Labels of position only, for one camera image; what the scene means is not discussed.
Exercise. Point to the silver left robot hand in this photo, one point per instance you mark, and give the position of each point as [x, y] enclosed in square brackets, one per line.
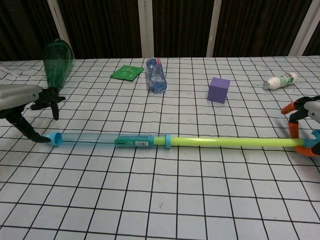
[17, 96]

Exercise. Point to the silver right hand orange fingertips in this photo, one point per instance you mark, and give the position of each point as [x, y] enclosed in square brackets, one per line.
[312, 107]

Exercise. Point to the blue green water pump toy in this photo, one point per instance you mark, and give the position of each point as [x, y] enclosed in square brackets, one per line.
[212, 142]

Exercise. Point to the small white bottle green label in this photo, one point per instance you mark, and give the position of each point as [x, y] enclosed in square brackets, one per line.
[280, 81]

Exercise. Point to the green spray bottle black trigger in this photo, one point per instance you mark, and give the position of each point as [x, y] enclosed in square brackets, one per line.
[57, 65]

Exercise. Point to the purple foam cube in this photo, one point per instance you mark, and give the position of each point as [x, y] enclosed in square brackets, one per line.
[218, 91]

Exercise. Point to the green flat packet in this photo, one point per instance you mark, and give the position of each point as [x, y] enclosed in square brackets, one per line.
[126, 72]

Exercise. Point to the clear blue water bottle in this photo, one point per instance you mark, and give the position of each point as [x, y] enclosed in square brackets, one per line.
[156, 77]

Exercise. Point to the white black-checked tablecloth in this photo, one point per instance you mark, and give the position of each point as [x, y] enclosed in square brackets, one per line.
[160, 200]

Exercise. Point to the white frame post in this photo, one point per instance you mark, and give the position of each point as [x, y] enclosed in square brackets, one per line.
[58, 22]
[145, 27]
[303, 30]
[216, 27]

